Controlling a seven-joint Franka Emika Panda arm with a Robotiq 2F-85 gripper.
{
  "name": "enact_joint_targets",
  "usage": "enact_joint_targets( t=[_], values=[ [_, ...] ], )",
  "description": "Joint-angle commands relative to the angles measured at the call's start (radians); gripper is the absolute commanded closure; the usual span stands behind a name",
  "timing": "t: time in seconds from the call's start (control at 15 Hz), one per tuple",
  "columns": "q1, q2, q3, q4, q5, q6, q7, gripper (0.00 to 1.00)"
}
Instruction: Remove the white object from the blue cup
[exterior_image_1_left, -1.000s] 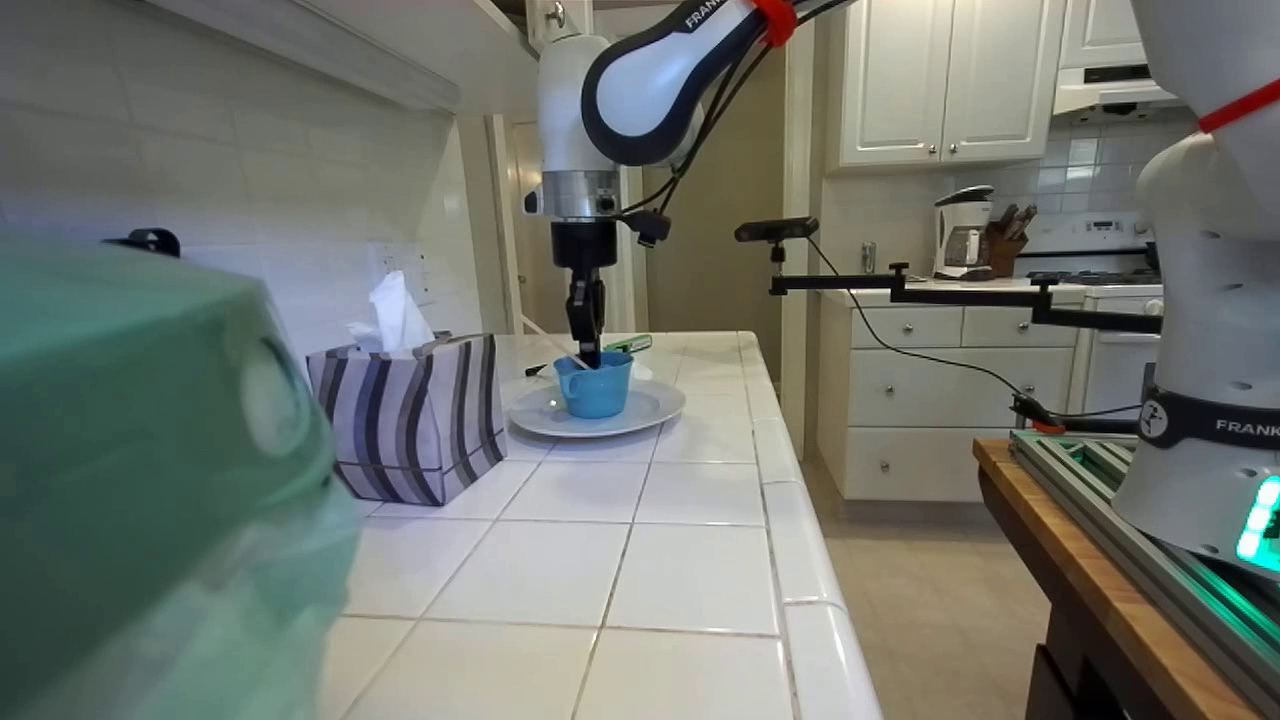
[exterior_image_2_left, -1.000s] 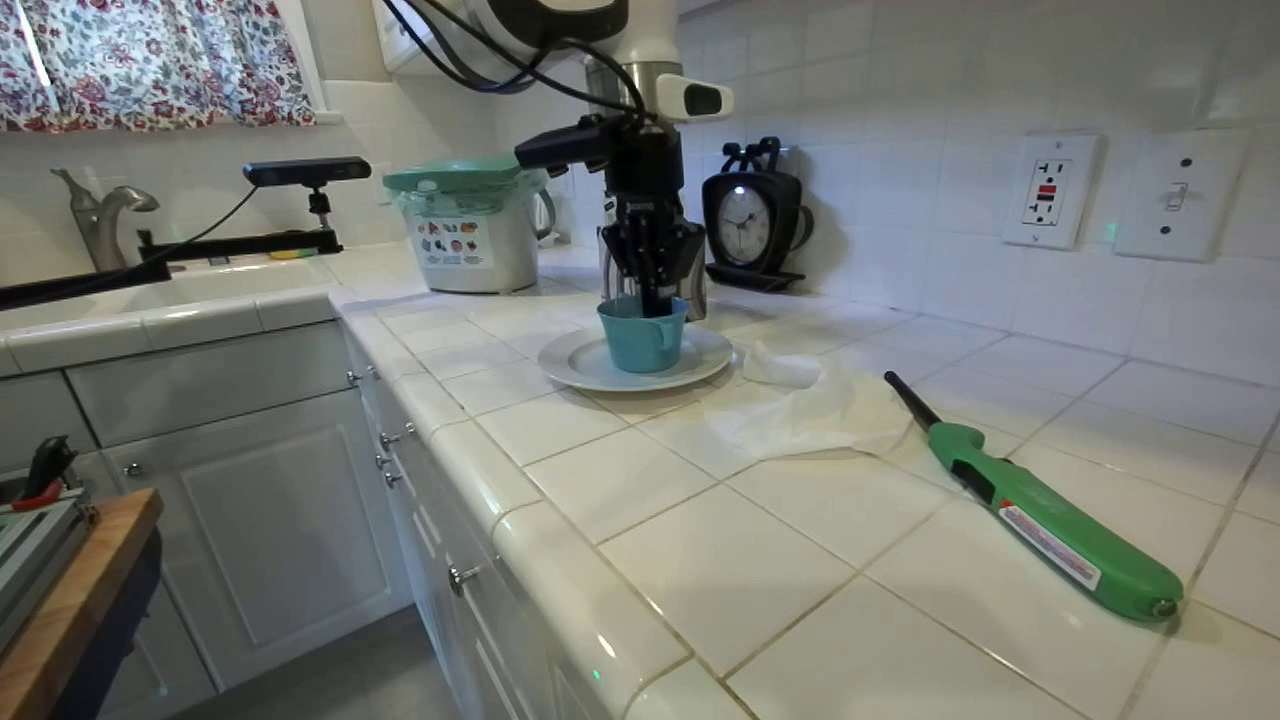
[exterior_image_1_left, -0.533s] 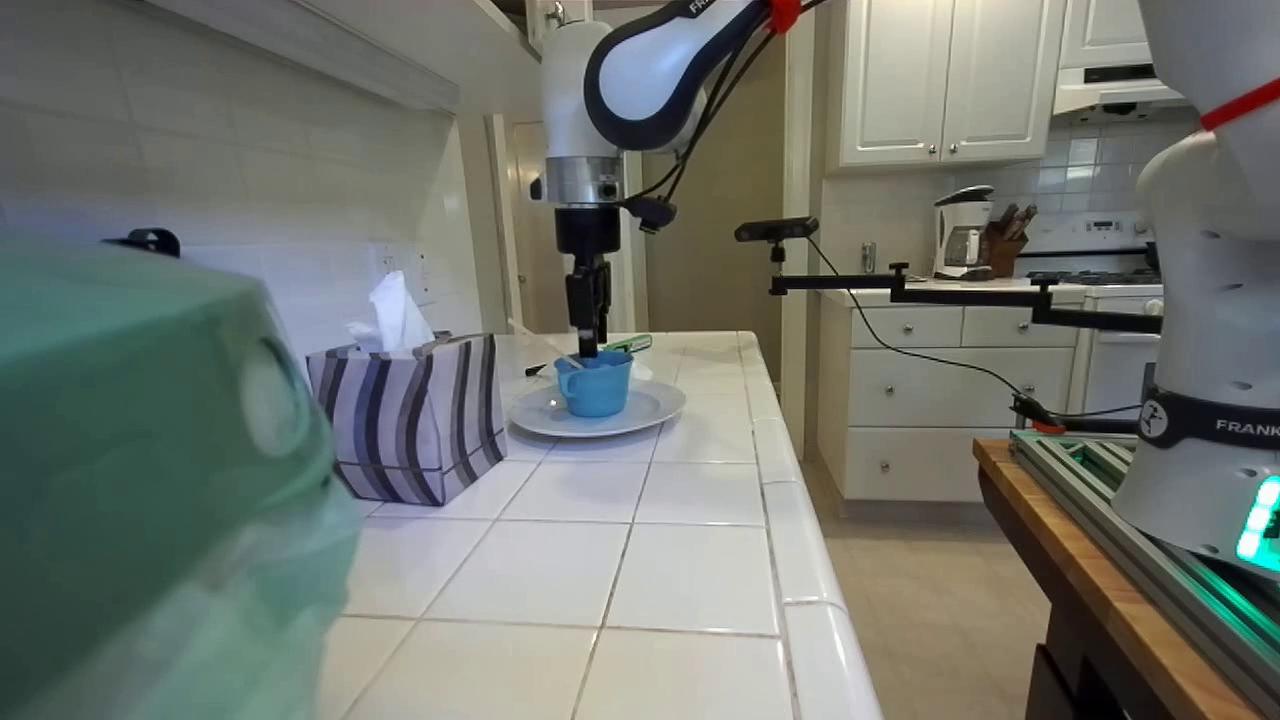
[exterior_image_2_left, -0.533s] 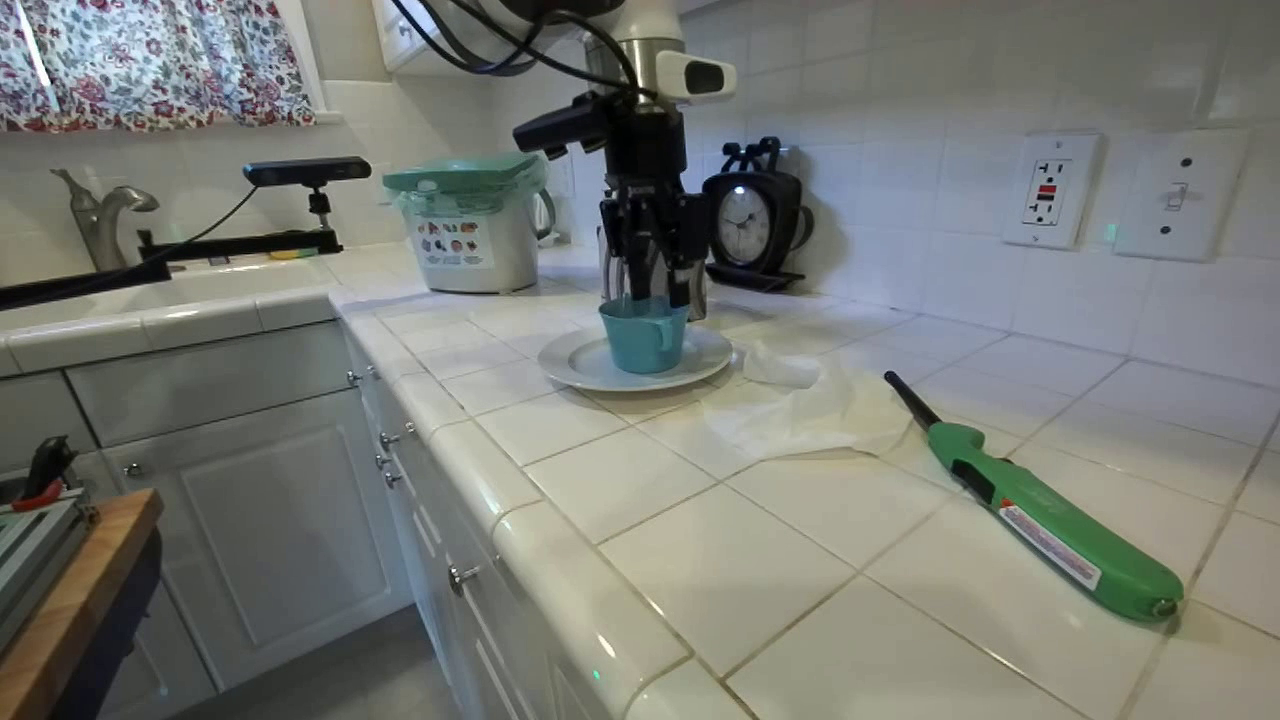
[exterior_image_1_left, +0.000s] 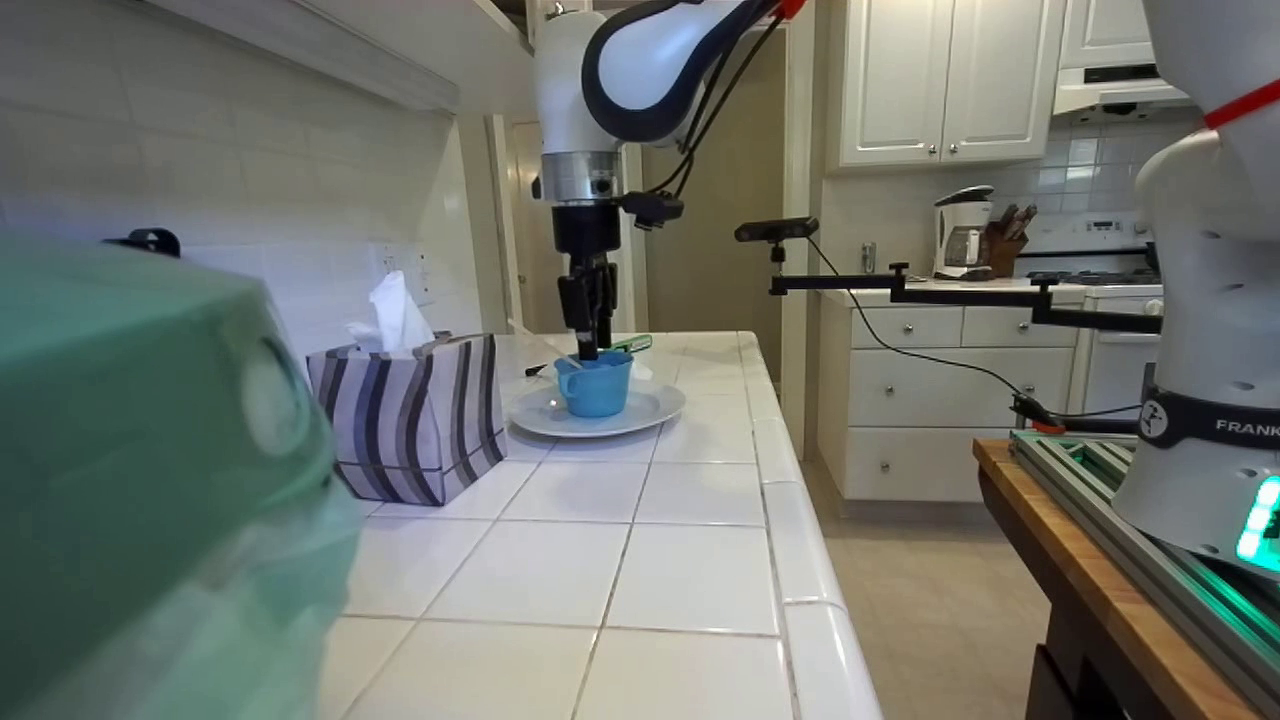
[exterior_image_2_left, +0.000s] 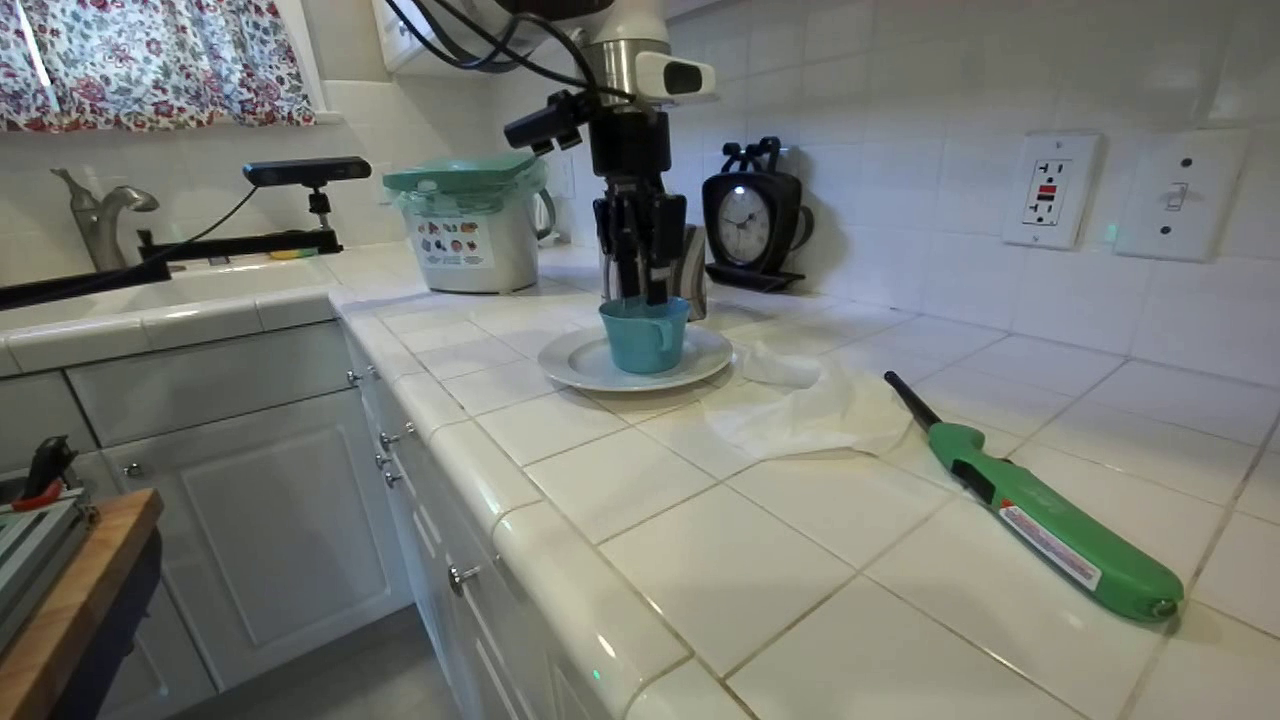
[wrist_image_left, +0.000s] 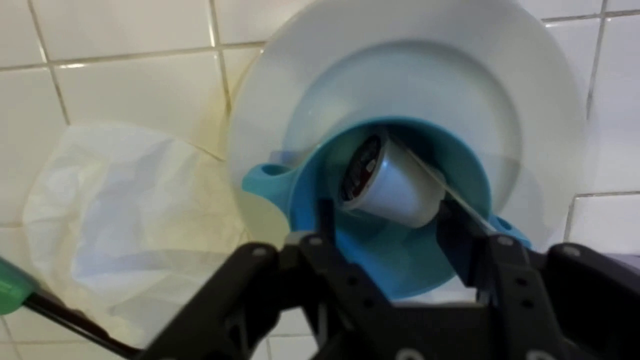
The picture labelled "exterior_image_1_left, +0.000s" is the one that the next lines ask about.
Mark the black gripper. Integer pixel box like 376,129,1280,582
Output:
547,200,630,370

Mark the blue cup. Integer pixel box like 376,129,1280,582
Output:
552,344,636,425

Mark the white round plate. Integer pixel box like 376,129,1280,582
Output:
503,371,690,443

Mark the white tissue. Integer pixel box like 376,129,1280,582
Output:
349,270,440,359

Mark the striped tissue box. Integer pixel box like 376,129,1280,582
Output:
302,334,511,513

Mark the white lower drawer cabinet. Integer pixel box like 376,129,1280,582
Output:
813,294,1164,507

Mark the white cabinet above counter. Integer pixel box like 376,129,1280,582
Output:
144,0,546,121

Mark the white coffee maker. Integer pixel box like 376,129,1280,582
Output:
930,180,999,286

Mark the wooden knife block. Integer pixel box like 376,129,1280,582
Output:
981,200,1039,279

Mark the small black knob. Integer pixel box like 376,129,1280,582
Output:
104,224,183,262

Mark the green translucent plastic container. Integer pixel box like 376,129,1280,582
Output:
0,235,372,720

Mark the white stove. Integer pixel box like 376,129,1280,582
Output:
1018,212,1168,307

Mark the wooden table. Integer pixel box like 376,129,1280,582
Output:
972,438,1264,720

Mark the white range hood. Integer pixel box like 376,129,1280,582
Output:
1054,61,1202,121

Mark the white cabinet above hood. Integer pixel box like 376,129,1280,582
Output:
1059,0,1159,73

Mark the black external camera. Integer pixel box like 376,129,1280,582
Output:
731,212,826,249

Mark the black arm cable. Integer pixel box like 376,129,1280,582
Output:
662,0,793,203

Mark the black camera cable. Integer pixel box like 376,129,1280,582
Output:
801,235,1072,438

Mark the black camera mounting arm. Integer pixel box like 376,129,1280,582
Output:
769,242,1164,337

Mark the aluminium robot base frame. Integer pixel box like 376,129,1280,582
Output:
1009,425,1280,713

